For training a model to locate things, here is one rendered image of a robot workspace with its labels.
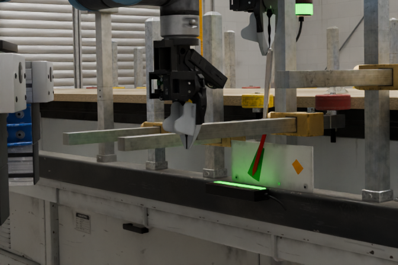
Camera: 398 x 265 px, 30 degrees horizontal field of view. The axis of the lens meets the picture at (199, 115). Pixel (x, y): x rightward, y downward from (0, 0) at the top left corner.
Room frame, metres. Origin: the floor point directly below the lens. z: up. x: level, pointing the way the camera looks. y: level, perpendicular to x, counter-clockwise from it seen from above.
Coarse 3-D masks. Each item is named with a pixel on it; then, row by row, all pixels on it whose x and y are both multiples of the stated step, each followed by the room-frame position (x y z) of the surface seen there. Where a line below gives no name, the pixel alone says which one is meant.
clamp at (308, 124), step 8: (272, 112) 1.66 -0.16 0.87; (280, 112) 1.64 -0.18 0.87; (288, 112) 1.63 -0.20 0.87; (296, 112) 1.62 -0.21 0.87; (304, 112) 1.62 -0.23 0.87; (320, 112) 1.60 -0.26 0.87; (296, 120) 1.60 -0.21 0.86; (304, 120) 1.58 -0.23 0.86; (312, 120) 1.58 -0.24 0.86; (320, 120) 1.60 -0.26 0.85; (296, 128) 1.60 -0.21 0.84; (304, 128) 1.58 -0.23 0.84; (312, 128) 1.58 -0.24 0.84; (320, 128) 1.60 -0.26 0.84; (304, 136) 1.58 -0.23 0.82; (312, 136) 1.58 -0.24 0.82
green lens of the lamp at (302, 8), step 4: (296, 4) 1.66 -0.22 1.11; (300, 4) 1.66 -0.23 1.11; (304, 4) 1.66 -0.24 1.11; (308, 4) 1.67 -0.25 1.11; (296, 8) 1.66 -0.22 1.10; (300, 8) 1.66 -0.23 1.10; (304, 8) 1.66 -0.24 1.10; (308, 8) 1.67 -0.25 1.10; (312, 8) 1.68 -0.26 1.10; (296, 12) 1.66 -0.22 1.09; (300, 12) 1.66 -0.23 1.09; (304, 12) 1.66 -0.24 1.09; (308, 12) 1.67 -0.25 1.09; (312, 12) 1.68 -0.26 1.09
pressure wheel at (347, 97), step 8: (320, 96) 1.68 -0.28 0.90; (328, 96) 1.66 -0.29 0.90; (336, 96) 1.66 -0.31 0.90; (344, 96) 1.67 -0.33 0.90; (320, 104) 1.68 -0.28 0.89; (328, 104) 1.66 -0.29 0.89; (336, 104) 1.66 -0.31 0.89; (344, 104) 1.67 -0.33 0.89; (328, 112) 1.69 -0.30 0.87; (336, 112) 1.69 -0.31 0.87
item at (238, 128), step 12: (252, 120) 1.54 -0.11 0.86; (264, 120) 1.54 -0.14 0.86; (276, 120) 1.56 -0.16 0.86; (288, 120) 1.59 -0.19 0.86; (324, 120) 1.66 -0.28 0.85; (336, 120) 1.68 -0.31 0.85; (204, 132) 1.44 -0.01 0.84; (216, 132) 1.46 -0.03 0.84; (228, 132) 1.48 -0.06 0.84; (240, 132) 1.50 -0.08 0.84; (252, 132) 1.52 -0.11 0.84; (264, 132) 1.54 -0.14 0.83; (276, 132) 1.56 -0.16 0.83
